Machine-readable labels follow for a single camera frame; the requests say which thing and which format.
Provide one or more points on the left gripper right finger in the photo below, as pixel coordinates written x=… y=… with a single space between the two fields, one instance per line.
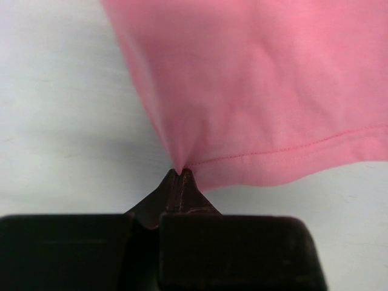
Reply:
x=202 y=249

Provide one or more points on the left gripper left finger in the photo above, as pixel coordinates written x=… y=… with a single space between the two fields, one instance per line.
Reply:
x=83 y=251

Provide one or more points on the pink t shirt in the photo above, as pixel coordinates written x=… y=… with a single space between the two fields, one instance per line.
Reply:
x=259 y=93

